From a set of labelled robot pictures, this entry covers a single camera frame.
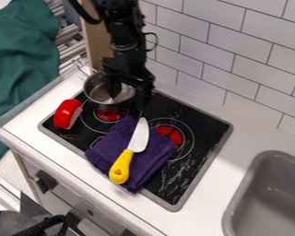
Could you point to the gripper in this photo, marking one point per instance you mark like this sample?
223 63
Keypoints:
127 69

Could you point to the green cloth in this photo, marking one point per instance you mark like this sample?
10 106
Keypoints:
18 67

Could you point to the purple cloth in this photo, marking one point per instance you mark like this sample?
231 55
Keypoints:
146 159

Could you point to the toy stove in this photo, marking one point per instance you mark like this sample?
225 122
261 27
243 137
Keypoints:
195 144

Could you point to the toy sink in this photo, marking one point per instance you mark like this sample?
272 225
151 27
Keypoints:
269 196

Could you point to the red toy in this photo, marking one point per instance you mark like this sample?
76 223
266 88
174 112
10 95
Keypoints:
68 113

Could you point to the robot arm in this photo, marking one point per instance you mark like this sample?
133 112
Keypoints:
123 21

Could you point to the silver pot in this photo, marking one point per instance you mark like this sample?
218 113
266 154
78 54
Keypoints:
107 90

